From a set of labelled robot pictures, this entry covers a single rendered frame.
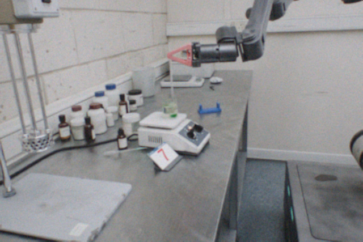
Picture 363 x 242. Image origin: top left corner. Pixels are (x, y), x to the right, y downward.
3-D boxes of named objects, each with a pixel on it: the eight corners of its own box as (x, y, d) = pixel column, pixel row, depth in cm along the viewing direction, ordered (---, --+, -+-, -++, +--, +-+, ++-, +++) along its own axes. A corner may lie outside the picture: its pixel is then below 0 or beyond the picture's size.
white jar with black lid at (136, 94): (130, 107, 137) (129, 93, 135) (127, 104, 143) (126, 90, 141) (144, 105, 139) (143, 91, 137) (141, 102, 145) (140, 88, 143)
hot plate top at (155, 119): (187, 116, 96) (187, 113, 95) (173, 128, 85) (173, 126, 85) (155, 113, 100) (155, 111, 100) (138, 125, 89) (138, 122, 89)
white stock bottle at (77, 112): (88, 128, 112) (85, 103, 109) (86, 133, 107) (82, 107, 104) (74, 129, 111) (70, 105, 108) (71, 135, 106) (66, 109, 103)
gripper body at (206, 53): (193, 44, 81) (220, 43, 80) (193, 42, 90) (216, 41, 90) (194, 67, 82) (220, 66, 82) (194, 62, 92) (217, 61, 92)
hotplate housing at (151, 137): (210, 140, 96) (210, 117, 93) (198, 157, 84) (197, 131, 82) (151, 133, 104) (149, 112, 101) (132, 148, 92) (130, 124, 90)
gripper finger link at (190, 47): (165, 45, 83) (198, 43, 83) (167, 43, 90) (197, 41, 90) (167, 68, 85) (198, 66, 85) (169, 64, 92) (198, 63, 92)
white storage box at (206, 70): (217, 69, 231) (217, 51, 226) (212, 79, 196) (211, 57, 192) (180, 69, 237) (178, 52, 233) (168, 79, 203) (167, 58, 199)
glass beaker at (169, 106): (161, 117, 95) (160, 93, 93) (177, 115, 95) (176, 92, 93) (162, 122, 89) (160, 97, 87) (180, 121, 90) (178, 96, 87)
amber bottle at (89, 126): (87, 142, 98) (83, 119, 96) (84, 139, 101) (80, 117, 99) (96, 140, 100) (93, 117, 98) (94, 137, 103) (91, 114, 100)
